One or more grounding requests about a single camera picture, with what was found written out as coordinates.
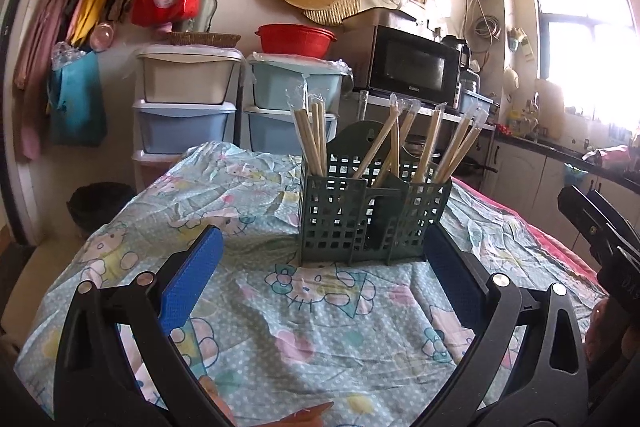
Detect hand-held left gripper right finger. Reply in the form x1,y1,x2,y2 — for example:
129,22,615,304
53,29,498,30
400,223,591,427

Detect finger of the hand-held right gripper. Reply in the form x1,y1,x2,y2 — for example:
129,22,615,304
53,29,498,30
557,185,619,259
588,189,640,254

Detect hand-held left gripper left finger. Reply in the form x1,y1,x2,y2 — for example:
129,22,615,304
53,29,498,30
52,225,236,427

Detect green plastic utensil holder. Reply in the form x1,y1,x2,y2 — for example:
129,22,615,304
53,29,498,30
299,119,453,267

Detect pile of bamboo chopsticks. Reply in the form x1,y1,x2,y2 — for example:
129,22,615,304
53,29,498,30
285,88,493,188

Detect person's right hand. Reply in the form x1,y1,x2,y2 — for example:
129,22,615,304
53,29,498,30
585,298,619,366

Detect person's left hand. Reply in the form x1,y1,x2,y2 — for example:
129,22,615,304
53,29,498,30
202,378,335,427

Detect pink cloth bundle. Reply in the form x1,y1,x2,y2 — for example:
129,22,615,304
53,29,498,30
582,146,640,172

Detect white kitchen cabinets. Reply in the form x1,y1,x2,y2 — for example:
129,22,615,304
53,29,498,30
480,134,640,248

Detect black frying pan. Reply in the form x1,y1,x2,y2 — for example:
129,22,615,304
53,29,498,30
457,157,499,175

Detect black trash bin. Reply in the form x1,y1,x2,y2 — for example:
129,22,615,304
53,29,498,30
67,182,137,239

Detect pink storage drawer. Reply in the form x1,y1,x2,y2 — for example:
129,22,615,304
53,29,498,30
131,151,188,192

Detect blue storage drawer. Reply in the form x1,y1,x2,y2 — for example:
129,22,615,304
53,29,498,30
243,106,338,155
132,101,237,156

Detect blue lidded box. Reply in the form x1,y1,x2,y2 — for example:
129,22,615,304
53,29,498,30
459,88,496,115

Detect metal kitchen shelf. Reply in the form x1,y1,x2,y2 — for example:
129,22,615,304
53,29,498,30
352,89,496,168

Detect black electric kettle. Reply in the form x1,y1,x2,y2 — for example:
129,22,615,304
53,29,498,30
441,35,472,70

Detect cream storage drawer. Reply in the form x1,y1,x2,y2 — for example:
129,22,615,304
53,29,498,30
136,46,244,105

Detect kitchen window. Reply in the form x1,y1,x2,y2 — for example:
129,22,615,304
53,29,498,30
530,0,640,128

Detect teal cloth bag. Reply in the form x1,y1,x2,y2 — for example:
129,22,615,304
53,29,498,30
47,52,108,146

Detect pale teal storage drawer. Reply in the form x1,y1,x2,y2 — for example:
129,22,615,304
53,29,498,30
247,53,348,110

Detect black microwave oven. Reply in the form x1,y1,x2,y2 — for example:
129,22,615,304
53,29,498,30
356,24,462,108

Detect wicker basket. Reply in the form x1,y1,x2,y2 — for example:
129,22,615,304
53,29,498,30
167,32,242,48

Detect pink ladle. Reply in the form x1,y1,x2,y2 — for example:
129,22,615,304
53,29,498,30
90,23,115,52

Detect red plastic basin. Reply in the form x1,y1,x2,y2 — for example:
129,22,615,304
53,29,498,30
255,24,337,58

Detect pink hanging cloth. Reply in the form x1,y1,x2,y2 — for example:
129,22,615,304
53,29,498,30
12,0,81,160

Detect pale green plastic bag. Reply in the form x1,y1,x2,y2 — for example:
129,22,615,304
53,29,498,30
192,0,218,32

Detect pale green wall holder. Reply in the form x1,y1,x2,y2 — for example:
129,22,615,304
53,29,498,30
507,27,535,58

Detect coiled white hose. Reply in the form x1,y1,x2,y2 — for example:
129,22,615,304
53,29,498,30
472,16,502,40

